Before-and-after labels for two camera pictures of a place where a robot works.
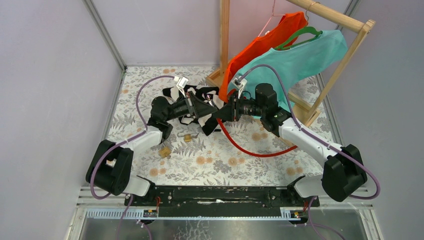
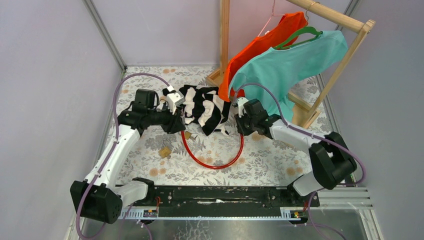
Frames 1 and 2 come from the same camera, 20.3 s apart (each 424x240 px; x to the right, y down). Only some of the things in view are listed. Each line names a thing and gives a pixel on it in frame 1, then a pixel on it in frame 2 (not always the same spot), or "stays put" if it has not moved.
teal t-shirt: (300, 57) stays put
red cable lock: (249, 153) -> (183, 139)
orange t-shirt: (272, 39) stays put
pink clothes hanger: (272, 15) stays put
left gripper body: (183, 107) -> (165, 118)
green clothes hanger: (304, 30) stays put
